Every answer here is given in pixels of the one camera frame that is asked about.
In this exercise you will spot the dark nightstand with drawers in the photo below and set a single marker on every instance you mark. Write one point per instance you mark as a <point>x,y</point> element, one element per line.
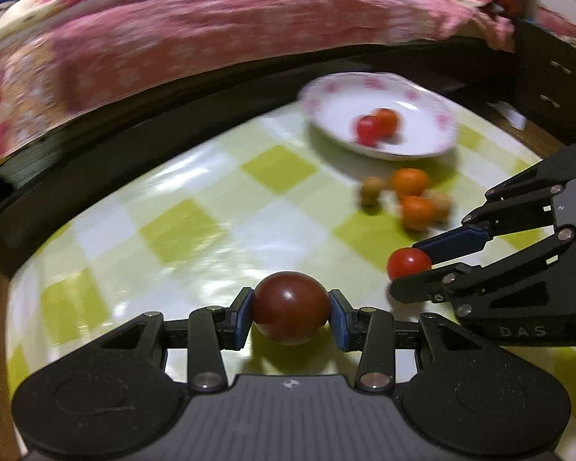
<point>547,91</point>

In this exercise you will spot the orange cherry tomato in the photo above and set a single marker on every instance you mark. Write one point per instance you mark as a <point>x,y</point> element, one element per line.
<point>388,121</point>

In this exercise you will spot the dark red tomato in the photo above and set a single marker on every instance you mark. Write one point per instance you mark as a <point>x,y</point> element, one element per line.
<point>290,307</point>

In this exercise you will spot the small orange mandarin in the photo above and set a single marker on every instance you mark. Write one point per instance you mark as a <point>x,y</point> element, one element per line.
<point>409,182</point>
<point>417,212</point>

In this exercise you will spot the white floral plate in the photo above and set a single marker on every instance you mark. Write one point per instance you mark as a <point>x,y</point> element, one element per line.
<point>413,105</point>

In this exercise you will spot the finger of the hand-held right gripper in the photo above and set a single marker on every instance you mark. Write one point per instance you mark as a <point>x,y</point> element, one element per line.
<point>456,244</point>
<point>413,285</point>

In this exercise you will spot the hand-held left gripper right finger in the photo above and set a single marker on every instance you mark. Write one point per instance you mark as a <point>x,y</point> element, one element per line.
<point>340,319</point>

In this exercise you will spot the green checkered tablecloth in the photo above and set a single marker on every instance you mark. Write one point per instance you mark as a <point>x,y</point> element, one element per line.
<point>173,230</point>

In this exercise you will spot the pink floral bed sheet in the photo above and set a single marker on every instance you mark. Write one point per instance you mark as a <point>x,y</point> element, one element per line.
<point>182,43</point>

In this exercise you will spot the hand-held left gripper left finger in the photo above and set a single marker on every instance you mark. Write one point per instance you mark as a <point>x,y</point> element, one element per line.
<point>240,319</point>

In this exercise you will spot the brown longan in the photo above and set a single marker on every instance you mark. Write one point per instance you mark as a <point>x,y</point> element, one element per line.
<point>373,191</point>
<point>441,205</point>

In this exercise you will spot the red cherry tomato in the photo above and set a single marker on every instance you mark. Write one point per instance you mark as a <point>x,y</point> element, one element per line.
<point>367,130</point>
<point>408,263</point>

